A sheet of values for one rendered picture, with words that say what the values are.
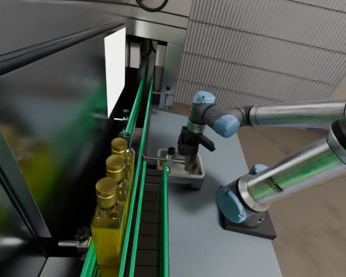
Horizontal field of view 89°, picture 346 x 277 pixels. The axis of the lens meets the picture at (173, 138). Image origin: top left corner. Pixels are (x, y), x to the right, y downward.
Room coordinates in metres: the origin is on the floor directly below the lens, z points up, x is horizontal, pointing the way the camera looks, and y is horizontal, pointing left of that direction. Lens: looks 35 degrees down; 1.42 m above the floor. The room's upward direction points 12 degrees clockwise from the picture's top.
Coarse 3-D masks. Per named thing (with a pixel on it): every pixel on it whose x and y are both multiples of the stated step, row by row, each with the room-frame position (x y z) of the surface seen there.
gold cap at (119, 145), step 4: (116, 140) 0.31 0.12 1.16; (120, 140) 0.31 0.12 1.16; (124, 140) 0.31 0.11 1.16; (112, 144) 0.29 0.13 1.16; (116, 144) 0.29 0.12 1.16; (120, 144) 0.30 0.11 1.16; (124, 144) 0.30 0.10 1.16; (112, 148) 0.29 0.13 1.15; (116, 148) 0.28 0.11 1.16; (120, 148) 0.29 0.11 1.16; (124, 148) 0.29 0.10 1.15; (112, 152) 0.29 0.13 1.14; (116, 152) 0.28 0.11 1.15; (120, 152) 0.29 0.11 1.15; (124, 152) 0.29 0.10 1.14; (124, 156) 0.29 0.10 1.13
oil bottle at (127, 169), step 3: (126, 162) 0.32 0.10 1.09; (129, 162) 0.32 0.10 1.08; (126, 165) 0.30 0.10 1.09; (129, 165) 0.31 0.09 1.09; (126, 168) 0.30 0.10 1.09; (129, 168) 0.30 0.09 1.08; (126, 171) 0.29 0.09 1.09; (129, 171) 0.30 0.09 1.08; (126, 174) 0.28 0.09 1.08; (129, 174) 0.29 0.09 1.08; (126, 177) 0.28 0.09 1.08; (129, 177) 0.29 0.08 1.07; (129, 180) 0.29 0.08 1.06; (129, 192) 0.30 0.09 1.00; (129, 195) 0.30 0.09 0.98; (129, 198) 0.30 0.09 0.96; (129, 201) 0.31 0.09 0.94; (129, 204) 0.31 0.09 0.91; (129, 207) 0.32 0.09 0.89
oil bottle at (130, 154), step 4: (132, 148) 0.38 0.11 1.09; (128, 152) 0.35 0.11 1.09; (132, 152) 0.36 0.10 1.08; (128, 156) 0.34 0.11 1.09; (132, 156) 0.35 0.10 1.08; (128, 160) 0.33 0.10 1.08; (132, 160) 0.34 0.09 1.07; (132, 164) 0.34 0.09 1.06; (132, 168) 0.35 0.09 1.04; (132, 172) 0.35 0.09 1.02; (132, 176) 0.36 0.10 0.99; (132, 180) 0.37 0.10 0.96; (132, 184) 0.37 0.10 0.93; (132, 188) 0.38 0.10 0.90
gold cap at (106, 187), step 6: (102, 180) 0.19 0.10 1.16; (108, 180) 0.20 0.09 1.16; (114, 180) 0.20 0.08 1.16; (96, 186) 0.18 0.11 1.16; (102, 186) 0.18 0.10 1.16; (108, 186) 0.18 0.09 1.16; (114, 186) 0.19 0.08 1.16; (96, 192) 0.18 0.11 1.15; (102, 192) 0.17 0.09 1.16; (108, 192) 0.17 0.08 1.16; (114, 192) 0.18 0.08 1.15; (102, 198) 0.17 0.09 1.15; (108, 198) 0.17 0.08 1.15; (114, 198) 0.18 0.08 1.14; (102, 204) 0.17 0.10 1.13; (108, 204) 0.17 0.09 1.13; (114, 204) 0.18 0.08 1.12
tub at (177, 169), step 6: (162, 150) 0.69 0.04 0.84; (174, 156) 0.70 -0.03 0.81; (180, 156) 0.71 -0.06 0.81; (198, 156) 0.71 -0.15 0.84; (174, 162) 0.70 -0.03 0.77; (198, 162) 0.68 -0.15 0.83; (162, 168) 0.64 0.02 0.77; (174, 168) 0.65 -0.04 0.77; (180, 168) 0.66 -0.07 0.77; (198, 168) 0.65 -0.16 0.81; (168, 174) 0.54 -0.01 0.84; (174, 174) 0.55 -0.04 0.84; (180, 174) 0.55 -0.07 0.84; (186, 174) 0.56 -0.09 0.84; (192, 174) 0.64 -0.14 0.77; (204, 174) 0.59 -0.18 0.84
